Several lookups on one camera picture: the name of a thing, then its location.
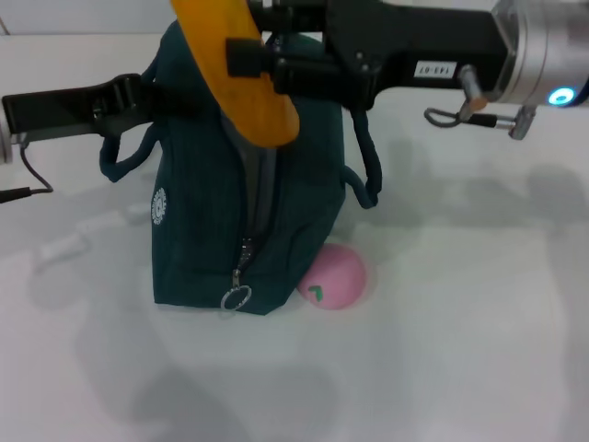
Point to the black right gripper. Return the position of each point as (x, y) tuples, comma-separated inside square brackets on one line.
[(414, 37)]

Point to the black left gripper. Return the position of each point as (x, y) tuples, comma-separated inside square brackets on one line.
[(60, 110)]

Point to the pink toy peach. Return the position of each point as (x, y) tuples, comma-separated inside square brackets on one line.
[(340, 276)]

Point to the dark teal fabric lunch bag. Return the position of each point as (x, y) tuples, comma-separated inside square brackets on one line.
[(207, 207)]

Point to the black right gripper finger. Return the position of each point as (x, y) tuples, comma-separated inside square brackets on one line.
[(246, 57)]

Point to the yellow banana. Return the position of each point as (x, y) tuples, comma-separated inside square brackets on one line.
[(248, 110)]

